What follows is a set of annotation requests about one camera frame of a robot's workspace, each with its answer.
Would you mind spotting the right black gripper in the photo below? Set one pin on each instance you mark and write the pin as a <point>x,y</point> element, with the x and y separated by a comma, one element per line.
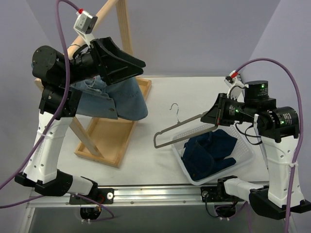
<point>219,110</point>

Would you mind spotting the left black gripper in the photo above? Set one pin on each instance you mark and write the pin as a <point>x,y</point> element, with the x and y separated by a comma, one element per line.
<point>97,60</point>

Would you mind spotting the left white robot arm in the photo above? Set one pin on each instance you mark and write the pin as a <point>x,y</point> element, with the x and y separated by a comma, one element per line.
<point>58,107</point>

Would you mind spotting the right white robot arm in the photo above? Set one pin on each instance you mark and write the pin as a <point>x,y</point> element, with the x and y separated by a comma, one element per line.
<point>279,130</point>

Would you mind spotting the white plastic basket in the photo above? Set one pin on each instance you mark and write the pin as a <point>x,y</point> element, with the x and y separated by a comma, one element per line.
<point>242,153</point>

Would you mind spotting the wooden clothes rack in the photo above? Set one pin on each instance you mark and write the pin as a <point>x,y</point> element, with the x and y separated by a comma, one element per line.
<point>53,68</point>

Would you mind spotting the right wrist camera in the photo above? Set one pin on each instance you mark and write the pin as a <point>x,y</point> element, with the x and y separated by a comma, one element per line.
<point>234,82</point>

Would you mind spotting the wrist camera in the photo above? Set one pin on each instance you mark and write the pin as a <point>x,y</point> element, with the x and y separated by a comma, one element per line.
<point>84,25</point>
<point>234,82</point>

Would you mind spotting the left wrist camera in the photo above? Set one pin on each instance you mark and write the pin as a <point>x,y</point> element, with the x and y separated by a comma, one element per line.
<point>84,25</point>

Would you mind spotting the aluminium rail frame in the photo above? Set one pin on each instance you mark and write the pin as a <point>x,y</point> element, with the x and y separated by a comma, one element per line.
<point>151,192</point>

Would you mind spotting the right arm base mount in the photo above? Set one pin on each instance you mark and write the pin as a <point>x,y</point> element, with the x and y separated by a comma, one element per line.
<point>219,204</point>

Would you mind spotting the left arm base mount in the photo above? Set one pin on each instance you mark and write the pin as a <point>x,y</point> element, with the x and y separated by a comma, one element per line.
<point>93,205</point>

